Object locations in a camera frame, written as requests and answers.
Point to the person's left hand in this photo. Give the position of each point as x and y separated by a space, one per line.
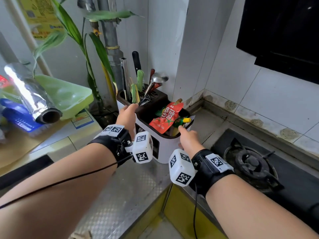
127 118

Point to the person's right hand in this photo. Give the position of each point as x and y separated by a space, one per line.
190 143

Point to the person's right fingers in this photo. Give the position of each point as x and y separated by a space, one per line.
182 130

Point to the person's left fingers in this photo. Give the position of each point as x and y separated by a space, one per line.
129 107

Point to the white brown utensil holder box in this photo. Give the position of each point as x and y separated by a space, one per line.
162 146

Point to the person's right forearm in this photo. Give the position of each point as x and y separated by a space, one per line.
249 211

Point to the person's left forearm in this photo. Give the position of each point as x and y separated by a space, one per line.
62 191

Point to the green bottle yellow cap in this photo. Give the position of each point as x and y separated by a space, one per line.
181 121

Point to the red sauce pouch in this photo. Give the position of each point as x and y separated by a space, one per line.
165 118

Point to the brown capped bottle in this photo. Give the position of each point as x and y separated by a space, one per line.
179 100

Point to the metal tongs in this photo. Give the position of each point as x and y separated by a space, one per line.
125 77

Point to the white marker cube tracker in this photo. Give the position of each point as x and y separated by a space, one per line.
142 148
180 169

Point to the metal ladle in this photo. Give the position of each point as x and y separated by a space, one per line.
158 79

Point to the blue white label sticker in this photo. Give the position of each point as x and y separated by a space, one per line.
82 119

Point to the white appliance top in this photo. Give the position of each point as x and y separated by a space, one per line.
74 136

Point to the light green plastic basin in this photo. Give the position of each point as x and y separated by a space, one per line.
67 97

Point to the grey metal pipe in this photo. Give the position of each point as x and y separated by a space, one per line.
111 37

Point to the black stove burner grate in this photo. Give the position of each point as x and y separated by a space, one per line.
251 163

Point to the yellow cabinet front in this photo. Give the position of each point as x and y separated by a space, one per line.
179 216

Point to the green bamboo plant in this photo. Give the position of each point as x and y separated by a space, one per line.
72 29

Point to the aluminium foil roll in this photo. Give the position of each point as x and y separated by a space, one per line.
30 92

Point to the blue packet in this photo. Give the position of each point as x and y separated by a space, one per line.
17 116

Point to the white pipe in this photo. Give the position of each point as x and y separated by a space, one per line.
27 37

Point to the black gas stove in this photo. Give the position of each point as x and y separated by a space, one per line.
296 181

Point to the yellow poster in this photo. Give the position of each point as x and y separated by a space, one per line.
37 14

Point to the black range hood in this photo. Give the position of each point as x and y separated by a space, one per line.
281 32

